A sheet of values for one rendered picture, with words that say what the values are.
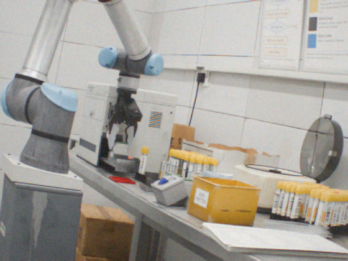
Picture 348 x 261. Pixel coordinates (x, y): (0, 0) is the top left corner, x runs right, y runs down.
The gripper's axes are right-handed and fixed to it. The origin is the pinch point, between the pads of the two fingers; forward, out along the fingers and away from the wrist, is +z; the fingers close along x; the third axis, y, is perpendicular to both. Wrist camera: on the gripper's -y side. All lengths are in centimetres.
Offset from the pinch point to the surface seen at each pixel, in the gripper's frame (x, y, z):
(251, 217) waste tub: -9, -74, 7
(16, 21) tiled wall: 23, 141, -50
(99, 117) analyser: 4.4, 14.1, -8.7
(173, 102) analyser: -21.3, 9.1, -17.9
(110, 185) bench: 8.5, -19.6, 10.3
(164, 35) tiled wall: -60, 116, -54
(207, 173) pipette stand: -8, -50, -1
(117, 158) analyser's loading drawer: 3.2, -7.6, 3.0
